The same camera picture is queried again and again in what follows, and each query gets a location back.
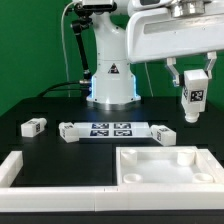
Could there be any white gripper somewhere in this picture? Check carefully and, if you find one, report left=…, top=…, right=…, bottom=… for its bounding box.
left=126, top=7, right=224, bottom=87

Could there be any white square tabletop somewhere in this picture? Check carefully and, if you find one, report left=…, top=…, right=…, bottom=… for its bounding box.
left=116, top=146, right=224, bottom=184

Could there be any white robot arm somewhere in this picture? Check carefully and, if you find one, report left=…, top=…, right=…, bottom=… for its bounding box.
left=76, top=0, right=224, bottom=113

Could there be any white marker tag sheet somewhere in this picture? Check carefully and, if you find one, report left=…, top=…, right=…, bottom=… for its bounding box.
left=74, top=122, right=151, bottom=139

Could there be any white U-shaped obstacle fence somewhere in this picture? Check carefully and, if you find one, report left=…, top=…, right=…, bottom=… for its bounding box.
left=0, top=151, right=224, bottom=212

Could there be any grey cable right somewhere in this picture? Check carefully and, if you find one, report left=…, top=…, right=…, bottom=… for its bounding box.
left=143, top=62, right=155, bottom=98

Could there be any grey cable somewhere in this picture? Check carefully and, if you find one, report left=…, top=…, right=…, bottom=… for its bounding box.
left=143, top=62, right=155, bottom=98
left=60, top=0, right=81, bottom=98

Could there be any camera on mount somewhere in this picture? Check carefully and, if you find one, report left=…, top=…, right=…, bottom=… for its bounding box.
left=82, top=0, right=115, bottom=10

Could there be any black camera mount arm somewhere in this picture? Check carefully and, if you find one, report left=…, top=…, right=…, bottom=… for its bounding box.
left=71, top=3, right=117, bottom=79

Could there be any grey cable left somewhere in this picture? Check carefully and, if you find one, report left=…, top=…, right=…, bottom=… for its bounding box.
left=60, top=0, right=81, bottom=98

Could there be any black cable at base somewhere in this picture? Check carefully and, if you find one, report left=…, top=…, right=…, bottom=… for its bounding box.
left=36, top=79, right=93, bottom=98

